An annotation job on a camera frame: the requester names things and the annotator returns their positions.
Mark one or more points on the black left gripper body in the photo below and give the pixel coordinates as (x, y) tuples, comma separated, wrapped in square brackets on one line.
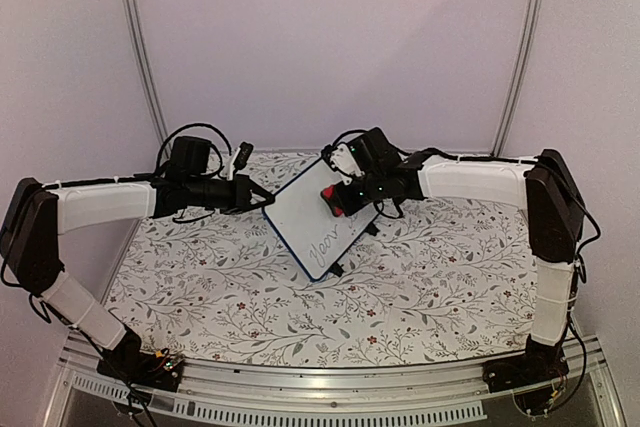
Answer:
[(202, 197)]

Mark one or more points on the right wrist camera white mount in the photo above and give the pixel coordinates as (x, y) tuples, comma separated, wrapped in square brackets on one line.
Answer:
[(340, 159)]

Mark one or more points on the black whiteboard stand foot left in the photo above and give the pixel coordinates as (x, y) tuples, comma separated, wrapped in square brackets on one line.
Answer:
[(337, 270)]

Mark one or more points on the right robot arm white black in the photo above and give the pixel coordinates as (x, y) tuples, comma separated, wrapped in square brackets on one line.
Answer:
[(543, 189)]

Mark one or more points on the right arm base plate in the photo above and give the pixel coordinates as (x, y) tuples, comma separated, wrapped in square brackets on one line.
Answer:
[(538, 363)]

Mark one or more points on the aluminium frame post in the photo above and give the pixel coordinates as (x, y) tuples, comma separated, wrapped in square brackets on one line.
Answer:
[(516, 83), (143, 64)]

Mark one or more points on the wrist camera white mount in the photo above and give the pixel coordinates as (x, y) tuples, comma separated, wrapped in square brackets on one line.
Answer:
[(237, 161), (340, 159)]

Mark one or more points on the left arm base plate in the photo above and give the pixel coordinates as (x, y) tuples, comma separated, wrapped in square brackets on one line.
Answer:
[(160, 370)]

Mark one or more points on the black whiteboard stand foot right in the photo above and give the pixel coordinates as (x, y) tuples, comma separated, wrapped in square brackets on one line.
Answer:
[(372, 229)]

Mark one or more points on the right aluminium frame post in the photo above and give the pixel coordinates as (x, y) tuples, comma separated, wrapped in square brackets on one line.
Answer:
[(516, 83)]

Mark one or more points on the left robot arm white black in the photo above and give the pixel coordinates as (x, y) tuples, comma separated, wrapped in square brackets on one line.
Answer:
[(49, 227)]

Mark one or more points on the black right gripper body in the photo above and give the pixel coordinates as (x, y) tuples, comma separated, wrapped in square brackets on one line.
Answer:
[(374, 190)]

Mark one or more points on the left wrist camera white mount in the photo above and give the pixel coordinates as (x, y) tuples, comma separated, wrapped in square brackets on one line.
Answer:
[(237, 161)]

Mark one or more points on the aluminium front rail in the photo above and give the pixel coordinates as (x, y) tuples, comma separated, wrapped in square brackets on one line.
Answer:
[(441, 394)]

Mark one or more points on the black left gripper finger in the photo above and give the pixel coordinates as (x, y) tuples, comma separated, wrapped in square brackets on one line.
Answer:
[(253, 192), (241, 208)]

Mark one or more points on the floral patterned table mat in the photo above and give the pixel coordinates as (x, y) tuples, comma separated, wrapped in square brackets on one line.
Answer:
[(453, 279)]

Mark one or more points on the red whiteboard eraser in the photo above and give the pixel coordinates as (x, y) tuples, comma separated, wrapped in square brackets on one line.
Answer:
[(331, 198)]

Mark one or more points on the black whiteboard stand foot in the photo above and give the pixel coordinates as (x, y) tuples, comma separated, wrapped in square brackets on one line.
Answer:
[(337, 270), (372, 229)]

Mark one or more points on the blue-framed whiteboard with writing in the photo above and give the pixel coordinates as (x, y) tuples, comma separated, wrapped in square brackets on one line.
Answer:
[(303, 221)]

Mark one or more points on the left aluminium frame post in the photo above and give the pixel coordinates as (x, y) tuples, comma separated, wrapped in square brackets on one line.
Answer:
[(143, 64)]

